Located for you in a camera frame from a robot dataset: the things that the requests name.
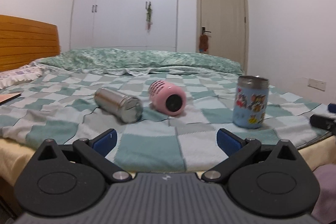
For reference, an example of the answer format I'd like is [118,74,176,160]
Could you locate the blue cartoon sticker cup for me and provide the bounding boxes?
[232,76,269,129]

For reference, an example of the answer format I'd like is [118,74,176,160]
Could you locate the stainless steel cup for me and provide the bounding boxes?
[94,88,143,124]

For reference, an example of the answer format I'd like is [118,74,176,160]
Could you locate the pink cup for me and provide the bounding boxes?
[148,80,187,117]

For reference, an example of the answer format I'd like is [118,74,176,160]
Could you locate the green checkered bed sheet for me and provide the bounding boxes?
[1,71,329,172]

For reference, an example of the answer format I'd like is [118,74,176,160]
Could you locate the green floral duvet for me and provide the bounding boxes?
[35,48,244,76]

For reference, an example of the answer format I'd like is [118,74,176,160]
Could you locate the floral lace-trimmed pillow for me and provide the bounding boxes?
[0,65,43,89]

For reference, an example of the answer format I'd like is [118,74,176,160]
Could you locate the pink flat book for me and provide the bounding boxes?
[0,93,21,105]

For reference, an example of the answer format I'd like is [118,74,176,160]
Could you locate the orange wooden headboard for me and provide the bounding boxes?
[0,15,60,72]

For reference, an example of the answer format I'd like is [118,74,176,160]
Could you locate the beige wooden door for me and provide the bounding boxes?
[197,0,249,71]

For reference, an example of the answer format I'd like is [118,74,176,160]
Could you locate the green hanging wardrobe ornament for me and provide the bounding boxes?
[145,1,153,31]

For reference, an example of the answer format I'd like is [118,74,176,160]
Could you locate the white wardrobe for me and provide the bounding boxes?
[70,0,178,51]

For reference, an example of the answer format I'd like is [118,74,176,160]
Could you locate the white wall socket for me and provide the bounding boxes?
[307,79,326,92]

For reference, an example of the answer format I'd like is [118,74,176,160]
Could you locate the brown plush on door handle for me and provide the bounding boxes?
[199,34,209,52]

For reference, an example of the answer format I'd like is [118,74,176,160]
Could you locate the black door handle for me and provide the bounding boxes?
[202,27,211,35]

